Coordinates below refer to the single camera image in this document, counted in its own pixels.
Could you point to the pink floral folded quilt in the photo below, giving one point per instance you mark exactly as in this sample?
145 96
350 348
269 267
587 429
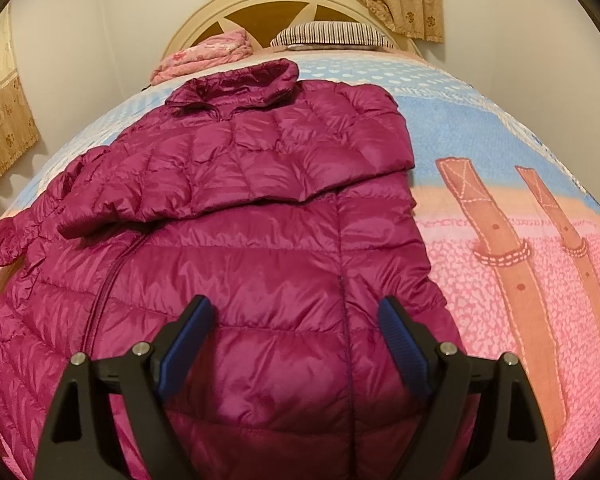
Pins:
200 57

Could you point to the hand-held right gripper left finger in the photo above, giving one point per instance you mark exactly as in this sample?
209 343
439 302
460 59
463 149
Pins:
189 341

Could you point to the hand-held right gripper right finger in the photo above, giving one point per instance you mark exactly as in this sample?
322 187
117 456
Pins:
404 346

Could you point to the pink and blue printed blanket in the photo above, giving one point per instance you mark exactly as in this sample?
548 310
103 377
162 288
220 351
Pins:
485 115

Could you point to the striped pillow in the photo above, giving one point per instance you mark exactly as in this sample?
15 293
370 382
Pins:
330 36

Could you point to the magenta quilted down jacket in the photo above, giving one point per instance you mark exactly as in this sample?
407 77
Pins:
260 260

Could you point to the cream wooden bed headboard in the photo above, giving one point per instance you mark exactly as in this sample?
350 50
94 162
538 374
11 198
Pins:
260 14

